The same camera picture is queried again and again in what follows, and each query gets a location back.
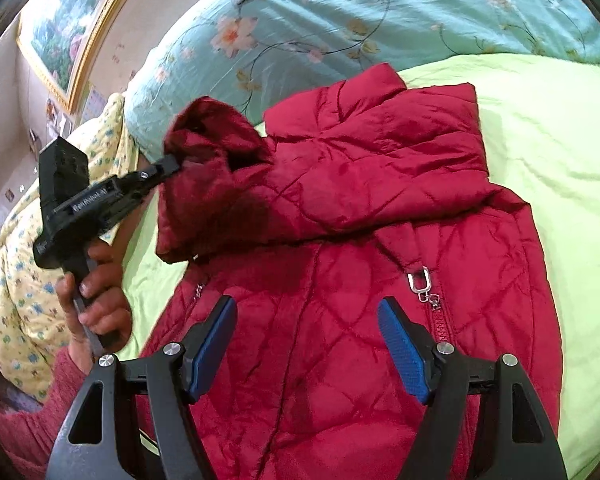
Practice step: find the gold framed painting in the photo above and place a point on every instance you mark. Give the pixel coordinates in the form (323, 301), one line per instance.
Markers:
(65, 15)

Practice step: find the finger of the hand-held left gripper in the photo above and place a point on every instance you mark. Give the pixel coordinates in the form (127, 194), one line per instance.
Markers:
(152, 172)

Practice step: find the paper wall calendar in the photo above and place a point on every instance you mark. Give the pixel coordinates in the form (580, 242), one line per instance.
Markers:
(96, 102)

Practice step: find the teal floral quilt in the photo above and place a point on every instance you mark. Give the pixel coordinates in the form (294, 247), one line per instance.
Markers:
(330, 20)

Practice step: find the red quilted jacket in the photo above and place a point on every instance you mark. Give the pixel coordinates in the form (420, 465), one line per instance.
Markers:
(330, 210)

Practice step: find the person's left hand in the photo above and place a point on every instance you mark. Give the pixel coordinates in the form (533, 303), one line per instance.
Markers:
(111, 310)

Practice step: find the white wall switch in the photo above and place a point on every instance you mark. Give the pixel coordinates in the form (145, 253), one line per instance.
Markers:
(66, 124)

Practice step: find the light green bed sheet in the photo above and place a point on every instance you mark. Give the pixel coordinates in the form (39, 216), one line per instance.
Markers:
(555, 135)

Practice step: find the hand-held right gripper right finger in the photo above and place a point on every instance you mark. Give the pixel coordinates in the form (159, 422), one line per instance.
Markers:
(405, 347)

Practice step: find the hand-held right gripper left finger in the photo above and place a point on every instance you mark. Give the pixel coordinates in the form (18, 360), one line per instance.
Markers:
(214, 342)

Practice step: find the yellow printed blanket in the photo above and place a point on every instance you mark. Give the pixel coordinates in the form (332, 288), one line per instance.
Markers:
(25, 285)

